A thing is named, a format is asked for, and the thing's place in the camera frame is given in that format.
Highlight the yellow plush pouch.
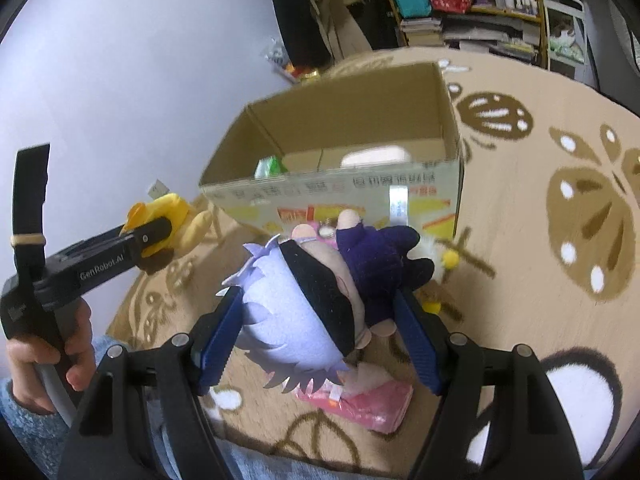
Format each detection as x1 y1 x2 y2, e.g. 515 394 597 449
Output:
120 193 213 263

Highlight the green packet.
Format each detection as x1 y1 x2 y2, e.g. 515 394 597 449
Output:
254 156 288 180

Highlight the white haired blindfolded doll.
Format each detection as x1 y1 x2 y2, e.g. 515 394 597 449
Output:
222 209 435 392

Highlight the pink swirl roll plush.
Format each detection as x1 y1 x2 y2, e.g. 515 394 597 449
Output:
340 145 412 168

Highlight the left hand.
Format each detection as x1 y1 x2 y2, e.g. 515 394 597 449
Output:
6 299 96 415

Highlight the pink plastic packet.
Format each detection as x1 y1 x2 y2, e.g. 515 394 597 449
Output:
294 362 413 434

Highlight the clear bag of toys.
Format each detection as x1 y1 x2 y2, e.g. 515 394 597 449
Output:
262 38 320 84

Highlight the white fluffy plush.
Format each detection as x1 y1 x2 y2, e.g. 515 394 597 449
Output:
408 235 461 320

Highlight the black hanging coat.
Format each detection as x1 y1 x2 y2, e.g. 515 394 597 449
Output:
271 0 332 68

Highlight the open cardboard box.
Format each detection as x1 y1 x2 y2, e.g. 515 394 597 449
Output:
200 62 463 238

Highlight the beige hanging coat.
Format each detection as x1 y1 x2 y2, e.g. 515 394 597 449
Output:
310 0 372 62

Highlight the stack of books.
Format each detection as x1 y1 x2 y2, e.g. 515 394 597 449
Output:
400 18 444 47

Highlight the white metal cart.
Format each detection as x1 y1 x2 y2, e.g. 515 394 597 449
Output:
544 0 588 79

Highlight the wooden shelf unit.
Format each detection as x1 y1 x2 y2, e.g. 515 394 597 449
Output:
390 0 547 67

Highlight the lower wall socket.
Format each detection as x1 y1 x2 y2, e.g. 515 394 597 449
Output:
146 179 169 200

